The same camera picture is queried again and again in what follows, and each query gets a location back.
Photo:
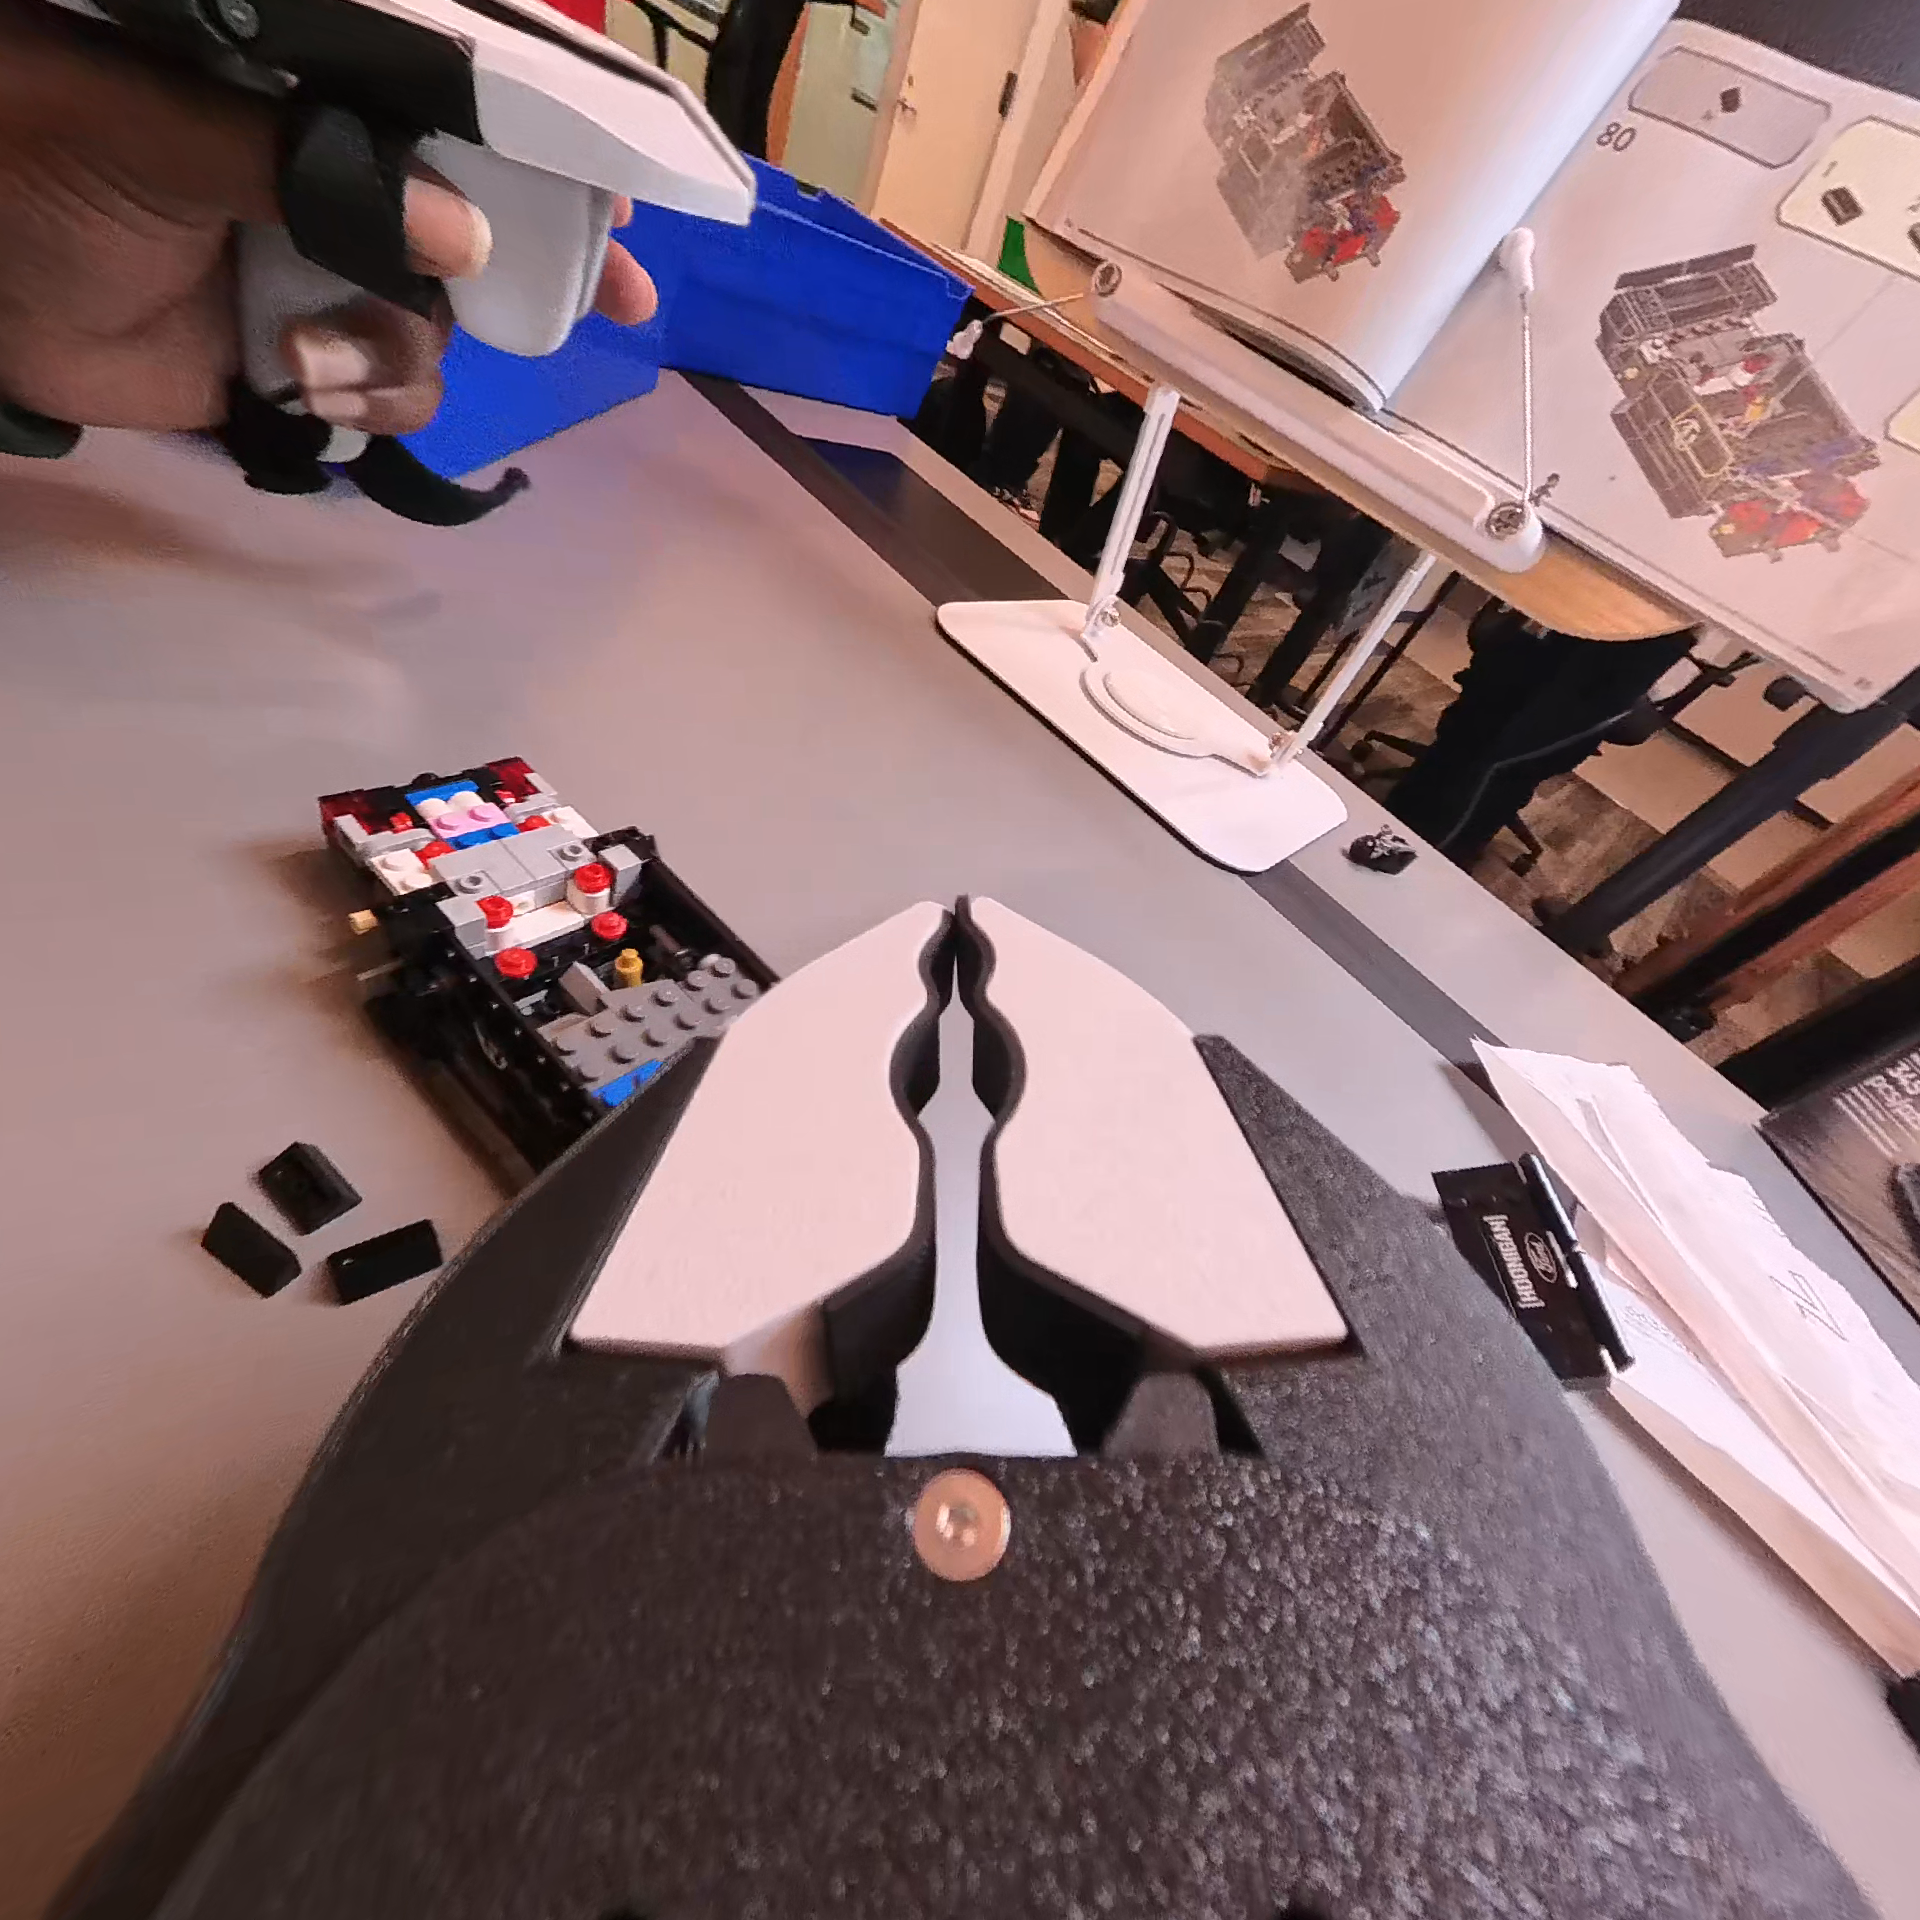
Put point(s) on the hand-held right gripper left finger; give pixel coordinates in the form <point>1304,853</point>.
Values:
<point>763,1172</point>

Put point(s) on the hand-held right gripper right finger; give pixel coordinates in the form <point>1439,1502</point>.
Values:
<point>1141,1184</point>

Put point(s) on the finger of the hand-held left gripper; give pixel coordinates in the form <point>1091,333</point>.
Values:
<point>495,15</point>
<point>615,135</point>

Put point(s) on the lego car model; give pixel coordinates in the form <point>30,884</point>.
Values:
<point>511,902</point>

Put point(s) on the black lego slope piece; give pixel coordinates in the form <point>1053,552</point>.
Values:
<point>384,1260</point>
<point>306,1190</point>
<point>249,1250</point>

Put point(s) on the lego instruction booklet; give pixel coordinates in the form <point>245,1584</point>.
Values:
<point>1501,120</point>

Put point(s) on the black stickered lego panel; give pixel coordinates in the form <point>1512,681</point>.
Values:
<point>1517,1277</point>

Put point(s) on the tiny black lego part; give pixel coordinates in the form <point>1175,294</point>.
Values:
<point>1382,855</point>

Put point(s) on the lego set box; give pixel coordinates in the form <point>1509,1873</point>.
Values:
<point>1861,1142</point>

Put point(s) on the small black lego piece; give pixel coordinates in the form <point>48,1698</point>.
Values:
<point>1905,1710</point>

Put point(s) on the blue plastic bin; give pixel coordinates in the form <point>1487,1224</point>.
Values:
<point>810,300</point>

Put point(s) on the green plastic bin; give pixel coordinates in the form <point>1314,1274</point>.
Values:
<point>1023,254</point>

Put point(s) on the white book stand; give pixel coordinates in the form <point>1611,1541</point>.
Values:
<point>1170,704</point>

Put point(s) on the white numbered paper bag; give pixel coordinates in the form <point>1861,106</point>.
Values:
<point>1695,1201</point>

